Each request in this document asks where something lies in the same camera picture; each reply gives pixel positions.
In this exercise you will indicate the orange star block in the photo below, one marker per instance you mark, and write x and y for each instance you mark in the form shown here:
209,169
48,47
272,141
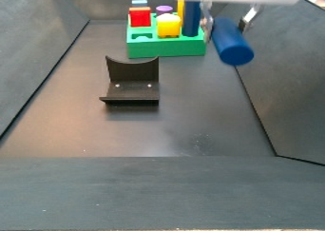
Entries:
181,10

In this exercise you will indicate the black curved fixture stand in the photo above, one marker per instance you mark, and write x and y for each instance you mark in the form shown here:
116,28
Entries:
134,81

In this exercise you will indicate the light blue square block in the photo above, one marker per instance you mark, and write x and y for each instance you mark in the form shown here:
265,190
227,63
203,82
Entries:
139,3

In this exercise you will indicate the red square block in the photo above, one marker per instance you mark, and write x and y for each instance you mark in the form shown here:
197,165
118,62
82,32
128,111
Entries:
139,17

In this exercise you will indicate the yellow pentagon block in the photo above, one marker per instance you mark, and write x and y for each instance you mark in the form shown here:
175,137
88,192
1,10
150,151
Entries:
167,25

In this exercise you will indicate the green shape sorter base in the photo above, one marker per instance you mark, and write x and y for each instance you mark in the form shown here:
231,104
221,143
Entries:
144,44

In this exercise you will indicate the dark blue hexagon block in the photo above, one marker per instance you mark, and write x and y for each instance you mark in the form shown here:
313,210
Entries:
191,18

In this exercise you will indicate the purple cylinder block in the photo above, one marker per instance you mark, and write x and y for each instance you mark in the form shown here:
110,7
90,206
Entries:
163,9

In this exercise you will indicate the blue oval cylinder block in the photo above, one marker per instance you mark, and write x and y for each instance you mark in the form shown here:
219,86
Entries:
231,47

